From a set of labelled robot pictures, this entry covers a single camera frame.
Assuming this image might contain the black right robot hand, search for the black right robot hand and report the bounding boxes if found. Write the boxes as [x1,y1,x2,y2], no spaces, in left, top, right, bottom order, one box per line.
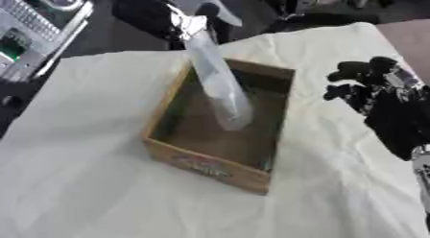
[322,56,430,162]

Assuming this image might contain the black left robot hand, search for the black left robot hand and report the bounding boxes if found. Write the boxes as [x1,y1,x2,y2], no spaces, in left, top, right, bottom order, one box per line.
[108,0,232,51]

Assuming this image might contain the clear plastic bottle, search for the clear plastic bottle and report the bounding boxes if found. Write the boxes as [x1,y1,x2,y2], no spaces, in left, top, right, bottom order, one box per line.
[182,30,255,131]

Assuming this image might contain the tan cardboard box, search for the tan cardboard box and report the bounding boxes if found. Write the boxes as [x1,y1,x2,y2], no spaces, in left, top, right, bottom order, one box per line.
[139,58,298,195]

